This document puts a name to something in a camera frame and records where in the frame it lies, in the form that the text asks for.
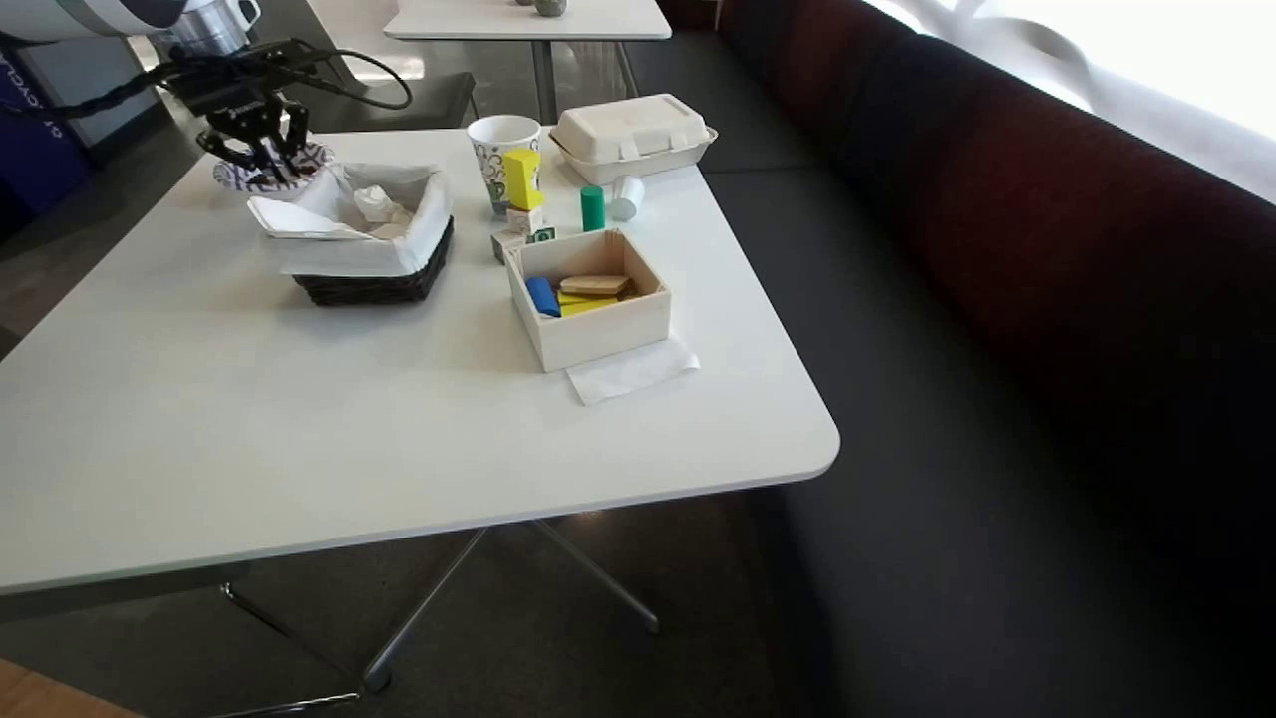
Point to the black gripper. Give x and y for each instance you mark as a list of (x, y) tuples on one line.
[(239, 83)]

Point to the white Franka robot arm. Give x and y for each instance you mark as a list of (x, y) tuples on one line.
[(93, 19)]

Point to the printed paper cup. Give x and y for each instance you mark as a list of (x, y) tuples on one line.
[(488, 147)]

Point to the small white pod cup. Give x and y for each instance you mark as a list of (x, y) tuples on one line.
[(627, 197)]

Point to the crumpled white paper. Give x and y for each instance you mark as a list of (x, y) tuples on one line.
[(372, 207)]

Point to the white table slab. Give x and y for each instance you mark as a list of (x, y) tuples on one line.
[(385, 67)]

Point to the black basket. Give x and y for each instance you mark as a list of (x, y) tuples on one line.
[(385, 286)]

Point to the blue toy block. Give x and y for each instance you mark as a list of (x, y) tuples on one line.
[(544, 297)]

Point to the small green grey object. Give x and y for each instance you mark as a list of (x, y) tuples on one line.
[(550, 5)]

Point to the green toy cylinder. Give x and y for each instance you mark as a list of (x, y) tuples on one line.
[(591, 209)]

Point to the plain wooden toy block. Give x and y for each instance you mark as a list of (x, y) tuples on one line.
[(591, 286)]

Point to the flat yellow toy block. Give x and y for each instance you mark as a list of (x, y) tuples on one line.
[(585, 306)]

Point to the white foam clamshell container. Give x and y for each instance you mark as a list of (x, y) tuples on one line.
[(633, 135)]

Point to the white wooden box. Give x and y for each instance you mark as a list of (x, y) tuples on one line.
[(599, 332)]

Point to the white paper napkin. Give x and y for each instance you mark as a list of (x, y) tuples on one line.
[(625, 381)]

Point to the metal folding table legs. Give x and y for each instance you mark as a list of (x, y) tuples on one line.
[(420, 611)]

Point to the dark red bench sofa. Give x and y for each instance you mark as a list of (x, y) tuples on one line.
[(1063, 332)]

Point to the white pedestal table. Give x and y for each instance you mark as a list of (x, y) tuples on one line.
[(533, 19)]

